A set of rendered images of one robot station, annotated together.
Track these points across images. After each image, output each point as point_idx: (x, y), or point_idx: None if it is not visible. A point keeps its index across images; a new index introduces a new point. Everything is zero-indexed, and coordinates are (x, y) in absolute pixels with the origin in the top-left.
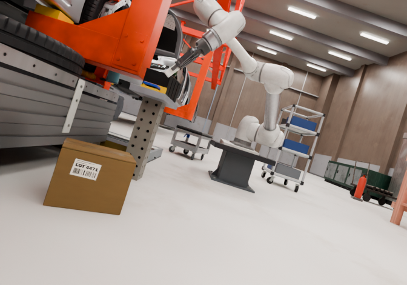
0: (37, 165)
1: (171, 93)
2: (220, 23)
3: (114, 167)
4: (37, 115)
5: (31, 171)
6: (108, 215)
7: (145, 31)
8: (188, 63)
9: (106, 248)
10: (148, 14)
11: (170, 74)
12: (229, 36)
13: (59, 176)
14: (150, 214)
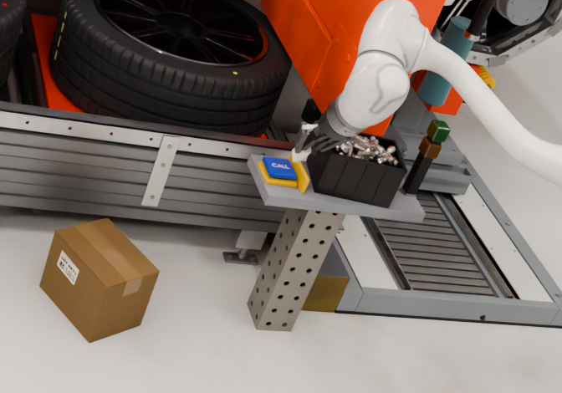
0: (140, 236)
1: (354, 187)
2: (346, 87)
3: (89, 279)
4: (86, 180)
5: None
6: (76, 334)
7: (359, 39)
8: (332, 144)
9: (4, 352)
10: (371, 3)
11: (295, 159)
12: (357, 119)
13: (50, 262)
14: (132, 370)
